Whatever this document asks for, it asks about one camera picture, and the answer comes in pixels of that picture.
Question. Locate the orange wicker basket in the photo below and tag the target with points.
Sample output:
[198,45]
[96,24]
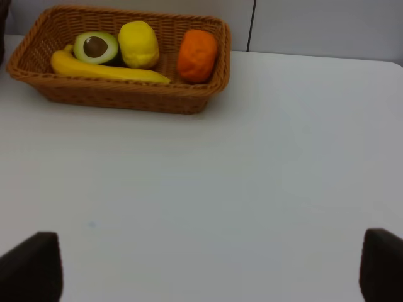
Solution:
[58,26]

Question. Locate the orange tangerine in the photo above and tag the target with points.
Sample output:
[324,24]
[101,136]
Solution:
[197,56]

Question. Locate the yellow lemon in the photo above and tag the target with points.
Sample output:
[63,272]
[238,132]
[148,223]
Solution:
[138,45]

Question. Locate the halved avocado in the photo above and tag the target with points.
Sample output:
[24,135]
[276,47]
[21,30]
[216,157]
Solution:
[96,47]

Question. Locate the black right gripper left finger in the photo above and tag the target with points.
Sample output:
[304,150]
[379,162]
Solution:
[32,270]

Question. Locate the dark brown wicker basket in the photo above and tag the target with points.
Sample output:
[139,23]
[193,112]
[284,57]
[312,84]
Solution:
[4,8]

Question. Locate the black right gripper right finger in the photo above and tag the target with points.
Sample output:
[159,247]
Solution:
[380,276]

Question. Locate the yellow banana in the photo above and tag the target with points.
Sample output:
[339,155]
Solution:
[63,63]

